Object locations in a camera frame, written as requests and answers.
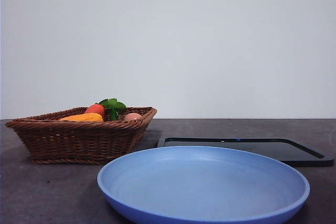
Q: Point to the yellow corn cob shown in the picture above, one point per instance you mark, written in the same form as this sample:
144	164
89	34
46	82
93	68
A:
84	117

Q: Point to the brown wicker basket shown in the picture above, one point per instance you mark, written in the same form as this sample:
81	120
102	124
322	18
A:
78	140

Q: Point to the brown egg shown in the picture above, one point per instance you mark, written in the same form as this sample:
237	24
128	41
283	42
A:
132	117

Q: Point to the orange carrot with green leaves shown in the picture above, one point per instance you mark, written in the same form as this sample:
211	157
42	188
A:
95	109

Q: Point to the blue round plate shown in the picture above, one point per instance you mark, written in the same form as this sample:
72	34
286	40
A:
204	182

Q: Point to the black rectangular tray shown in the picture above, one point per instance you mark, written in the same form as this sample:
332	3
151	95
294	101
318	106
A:
294	153

